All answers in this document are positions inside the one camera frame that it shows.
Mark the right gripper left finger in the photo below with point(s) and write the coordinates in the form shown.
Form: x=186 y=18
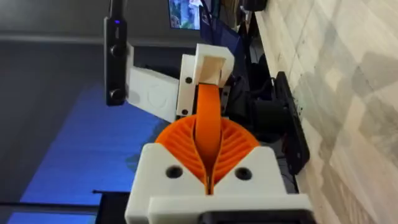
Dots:
x=155 y=174

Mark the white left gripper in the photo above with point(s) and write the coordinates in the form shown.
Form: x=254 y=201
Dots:
x=152 y=90

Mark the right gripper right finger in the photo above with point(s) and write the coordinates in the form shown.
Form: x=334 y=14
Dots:
x=258 y=174

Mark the dark blue fabric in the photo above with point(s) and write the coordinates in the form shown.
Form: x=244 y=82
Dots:
x=224 y=37

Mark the computer monitor screen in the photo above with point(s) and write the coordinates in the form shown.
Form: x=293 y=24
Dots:
x=185 y=14

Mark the black rail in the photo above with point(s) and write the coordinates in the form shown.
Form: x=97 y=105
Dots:
x=293 y=130

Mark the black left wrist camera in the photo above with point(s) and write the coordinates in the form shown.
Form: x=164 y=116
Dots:
x=115 y=68

